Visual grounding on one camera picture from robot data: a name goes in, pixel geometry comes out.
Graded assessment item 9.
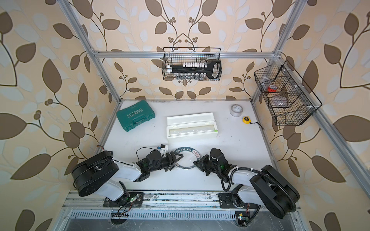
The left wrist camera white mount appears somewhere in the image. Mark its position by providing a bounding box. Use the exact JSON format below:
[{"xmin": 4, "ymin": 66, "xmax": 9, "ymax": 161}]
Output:
[{"xmin": 157, "ymin": 144, "xmax": 169, "ymax": 155}]

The black wire basket back wall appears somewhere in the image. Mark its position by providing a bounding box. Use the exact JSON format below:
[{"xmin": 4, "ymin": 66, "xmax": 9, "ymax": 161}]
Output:
[{"xmin": 161, "ymin": 46, "xmax": 222, "ymax": 81}]

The grey duct tape roll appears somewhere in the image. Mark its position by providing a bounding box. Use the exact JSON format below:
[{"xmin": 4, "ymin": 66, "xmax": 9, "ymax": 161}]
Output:
[{"xmin": 230, "ymin": 104, "xmax": 244, "ymax": 117}]

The yellow tape measure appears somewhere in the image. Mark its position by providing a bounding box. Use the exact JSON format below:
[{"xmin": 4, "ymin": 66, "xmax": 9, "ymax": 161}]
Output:
[{"xmin": 242, "ymin": 116, "xmax": 252, "ymax": 124}]

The white plastic wrap dispenser box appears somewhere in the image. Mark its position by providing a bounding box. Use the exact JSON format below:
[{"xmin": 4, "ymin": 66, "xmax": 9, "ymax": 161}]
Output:
[{"xmin": 166, "ymin": 113, "xmax": 218, "ymax": 142}]

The green plastic tool case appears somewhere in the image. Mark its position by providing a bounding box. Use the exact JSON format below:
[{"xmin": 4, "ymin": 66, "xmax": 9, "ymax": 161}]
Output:
[{"xmin": 116, "ymin": 100, "xmax": 155, "ymax": 132}]

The white plate dark green rim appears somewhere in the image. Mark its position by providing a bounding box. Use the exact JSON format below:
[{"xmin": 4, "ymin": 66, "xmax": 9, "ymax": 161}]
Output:
[{"xmin": 173, "ymin": 146, "xmax": 202, "ymax": 170}]

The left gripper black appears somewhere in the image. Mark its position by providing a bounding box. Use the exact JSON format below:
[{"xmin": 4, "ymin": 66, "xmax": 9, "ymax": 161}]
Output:
[{"xmin": 148, "ymin": 151, "xmax": 184, "ymax": 174}]

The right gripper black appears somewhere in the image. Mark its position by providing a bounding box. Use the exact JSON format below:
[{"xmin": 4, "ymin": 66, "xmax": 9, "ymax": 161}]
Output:
[{"xmin": 194, "ymin": 154, "xmax": 221, "ymax": 176}]

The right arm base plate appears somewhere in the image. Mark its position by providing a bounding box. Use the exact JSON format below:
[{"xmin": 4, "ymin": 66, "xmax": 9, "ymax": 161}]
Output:
[{"xmin": 218, "ymin": 192, "xmax": 258, "ymax": 209}]

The aluminium frame front rail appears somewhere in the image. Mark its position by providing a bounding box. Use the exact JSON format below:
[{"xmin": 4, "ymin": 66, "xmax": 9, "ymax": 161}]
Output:
[{"xmin": 61, "ymin": 190, "xmax": 302, "ymax": 211}]

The black wire basket wall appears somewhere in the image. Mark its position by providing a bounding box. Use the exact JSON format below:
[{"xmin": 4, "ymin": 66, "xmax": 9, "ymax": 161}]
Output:
[
  {"xmin": 254, "ymin": 61, "xmax": 322, "ymax": 126},
  {"xmin": 161, "ymin": 46, "xmax": 222, "ymax": 81}
]

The red item in basket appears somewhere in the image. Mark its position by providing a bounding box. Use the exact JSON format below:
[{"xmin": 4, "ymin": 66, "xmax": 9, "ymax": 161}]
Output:
[{"xmin": 267, "ymin": 84, "xmax": 278, "ymax": 93}]

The black wire basket right wall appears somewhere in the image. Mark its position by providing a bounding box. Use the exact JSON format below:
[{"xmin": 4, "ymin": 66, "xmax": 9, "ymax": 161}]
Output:
[{"xmin": 254, "ymin": 61, "xmax": 322, "ymax": 126}]

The black socket set holder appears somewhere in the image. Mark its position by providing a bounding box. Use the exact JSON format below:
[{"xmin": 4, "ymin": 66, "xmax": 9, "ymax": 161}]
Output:
[{"xmin": 162, "ymin": 59, "xmax": 222, "ymax": 81}]

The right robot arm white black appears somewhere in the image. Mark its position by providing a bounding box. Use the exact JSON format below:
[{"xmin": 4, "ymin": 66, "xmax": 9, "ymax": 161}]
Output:
[{"xmin": 193, "ymin": 148, "xmax": 300, "ymax": 219}]

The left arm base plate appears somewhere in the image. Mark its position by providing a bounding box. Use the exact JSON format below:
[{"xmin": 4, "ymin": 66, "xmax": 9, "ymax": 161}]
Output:
[{"xmin": 103, "ymin": 192, "xmax": 144, "ymax": 208}]

